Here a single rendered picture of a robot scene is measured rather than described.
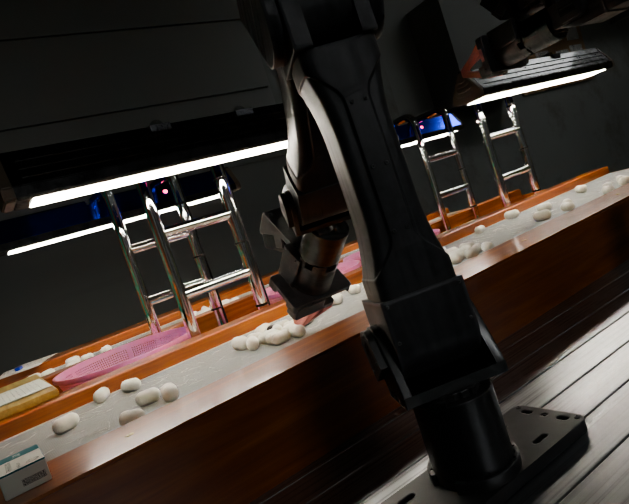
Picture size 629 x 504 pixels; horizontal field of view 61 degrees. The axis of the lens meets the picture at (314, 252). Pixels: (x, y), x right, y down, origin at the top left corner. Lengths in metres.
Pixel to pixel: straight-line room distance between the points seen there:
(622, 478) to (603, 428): 0.07
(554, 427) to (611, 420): 0.05
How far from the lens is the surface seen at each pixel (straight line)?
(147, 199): 1.01
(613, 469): 0.45
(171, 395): 0.70
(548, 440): 0.48
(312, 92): 0.42
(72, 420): 0.79
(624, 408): 0.53
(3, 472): 0.53
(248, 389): 0.53
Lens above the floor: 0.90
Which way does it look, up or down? 3 degrees down
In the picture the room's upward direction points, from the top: 18 degrees counter-clockwise
